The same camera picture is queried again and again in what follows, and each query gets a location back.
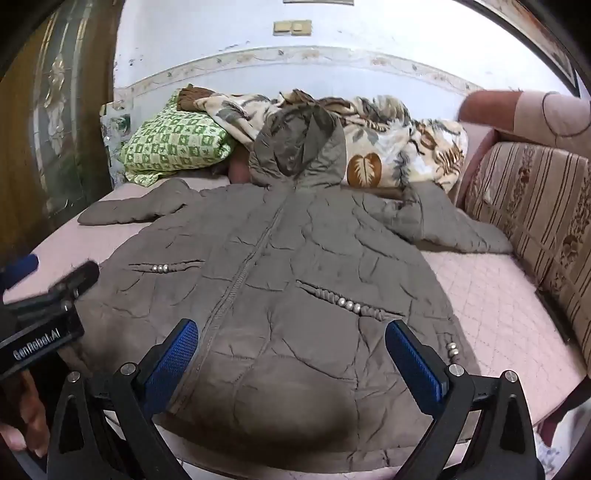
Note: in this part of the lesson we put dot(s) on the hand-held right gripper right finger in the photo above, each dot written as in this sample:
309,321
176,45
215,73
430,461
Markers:
411,364

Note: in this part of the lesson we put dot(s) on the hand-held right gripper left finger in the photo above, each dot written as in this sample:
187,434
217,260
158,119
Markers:
173,355

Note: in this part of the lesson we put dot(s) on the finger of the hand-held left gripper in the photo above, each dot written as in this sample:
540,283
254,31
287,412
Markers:
21,267
76,277

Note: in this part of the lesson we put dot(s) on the grey-brown quilted hooded jacket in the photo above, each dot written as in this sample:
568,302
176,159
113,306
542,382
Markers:
286,295

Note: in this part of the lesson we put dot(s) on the person's left hand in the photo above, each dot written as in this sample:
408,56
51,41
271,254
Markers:
32,415

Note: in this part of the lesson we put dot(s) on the pink quilted bed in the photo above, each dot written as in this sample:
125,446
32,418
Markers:
498,318

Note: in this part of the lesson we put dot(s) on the wooden door with stained glass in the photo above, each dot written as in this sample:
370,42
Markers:
51,138

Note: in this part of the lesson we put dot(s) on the printed plastic bag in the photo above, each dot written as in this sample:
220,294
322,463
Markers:
113,129

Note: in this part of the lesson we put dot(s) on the green checkered pillow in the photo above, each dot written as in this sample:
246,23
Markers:
178,143

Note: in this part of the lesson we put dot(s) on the striped floral sofa cushion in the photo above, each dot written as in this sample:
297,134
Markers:
535,217

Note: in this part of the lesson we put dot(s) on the brown knitted cloth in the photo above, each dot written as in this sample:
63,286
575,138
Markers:
191,98

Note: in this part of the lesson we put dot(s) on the leaf print fleece blanket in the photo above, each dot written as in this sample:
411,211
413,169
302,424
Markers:
392,143

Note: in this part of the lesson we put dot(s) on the beige wall light switch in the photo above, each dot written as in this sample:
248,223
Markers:
282,28
301,27

